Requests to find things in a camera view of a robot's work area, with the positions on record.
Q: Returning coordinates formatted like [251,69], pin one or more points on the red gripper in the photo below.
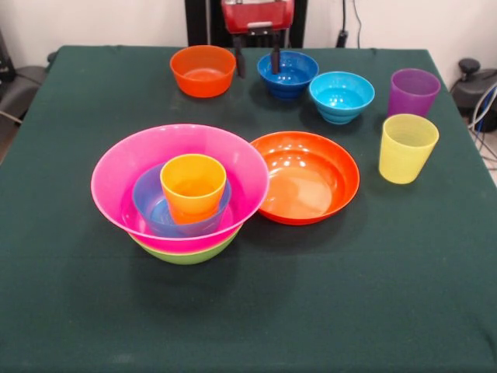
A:
[256,15]

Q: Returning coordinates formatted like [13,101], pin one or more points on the large pink plastic bowl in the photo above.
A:
[240,163]

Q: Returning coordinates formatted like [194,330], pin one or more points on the orange plastic cup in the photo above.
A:
[194,217]
[193,186]

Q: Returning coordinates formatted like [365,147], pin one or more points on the light blue translucent bowl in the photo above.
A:
[149,198]

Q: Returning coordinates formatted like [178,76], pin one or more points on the dark blue ribbed bowl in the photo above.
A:
[295,74]

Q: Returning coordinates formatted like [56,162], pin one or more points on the orange translucent bowl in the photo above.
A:
[202,77]

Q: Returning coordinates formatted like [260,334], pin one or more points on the cyan ribbed bowl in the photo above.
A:
[341,97]

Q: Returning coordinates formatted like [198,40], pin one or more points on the red-orange shallow bowl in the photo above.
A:
[310,182]

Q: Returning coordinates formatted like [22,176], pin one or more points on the purple plastic cup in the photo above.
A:
[413,97]

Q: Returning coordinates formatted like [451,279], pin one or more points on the yellow plastic cup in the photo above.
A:
[405,155]

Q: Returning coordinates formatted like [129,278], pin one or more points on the green plastic bowl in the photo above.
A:
[186,258]

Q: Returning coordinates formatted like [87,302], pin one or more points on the black floor device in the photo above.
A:
[473,89]

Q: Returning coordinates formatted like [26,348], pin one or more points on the dark green table cloth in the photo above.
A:
[310,291]

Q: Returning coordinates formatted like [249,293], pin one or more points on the dark grey chair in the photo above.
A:
[21,89]

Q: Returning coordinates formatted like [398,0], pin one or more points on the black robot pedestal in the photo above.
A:
[202,23]

